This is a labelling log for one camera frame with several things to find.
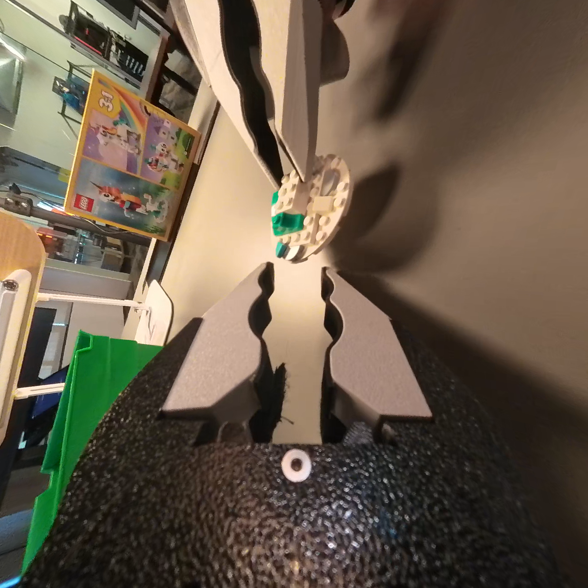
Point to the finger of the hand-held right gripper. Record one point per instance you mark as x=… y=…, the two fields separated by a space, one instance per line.
x=211 y=55
x=298 y=92

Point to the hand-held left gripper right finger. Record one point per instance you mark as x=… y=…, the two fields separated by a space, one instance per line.
x=376 y=367

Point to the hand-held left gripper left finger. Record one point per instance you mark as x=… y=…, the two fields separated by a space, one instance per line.
x=216 y=367

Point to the round white lego model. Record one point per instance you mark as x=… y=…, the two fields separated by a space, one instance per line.
x=317 y=206

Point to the green plastic bin stack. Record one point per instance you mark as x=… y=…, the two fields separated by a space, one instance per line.
x=92 y=390

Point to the yellow lego box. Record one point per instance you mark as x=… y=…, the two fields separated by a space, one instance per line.
x=133 y=156

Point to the wooden book stand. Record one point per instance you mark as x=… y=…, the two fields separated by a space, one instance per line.
x=18 y=248

